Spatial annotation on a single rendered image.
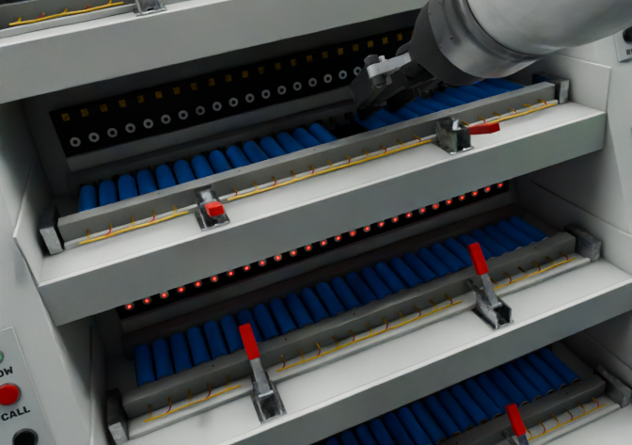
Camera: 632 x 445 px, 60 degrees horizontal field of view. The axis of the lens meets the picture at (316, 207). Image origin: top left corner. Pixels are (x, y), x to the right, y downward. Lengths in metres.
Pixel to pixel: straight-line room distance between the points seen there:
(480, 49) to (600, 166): 0.38
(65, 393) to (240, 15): 0.37
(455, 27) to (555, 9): 0.09
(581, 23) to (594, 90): 0.38
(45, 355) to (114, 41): 0.28
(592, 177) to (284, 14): 0.42
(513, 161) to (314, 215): 0.23
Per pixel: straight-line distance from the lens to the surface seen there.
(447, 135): 0.60
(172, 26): 0.53
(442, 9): 0.40
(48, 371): 0.55
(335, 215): 0.55
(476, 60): 0.40
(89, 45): 0.53
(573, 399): 0.82
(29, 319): 0.54
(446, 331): 0.64
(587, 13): 0.32
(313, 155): 0.58
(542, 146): 0.65
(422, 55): 0.45
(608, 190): 0.73
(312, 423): 0.59
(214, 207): 0.46
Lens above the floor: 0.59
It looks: 8 degrees down
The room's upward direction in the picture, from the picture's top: 15 degrees counter-clockwise
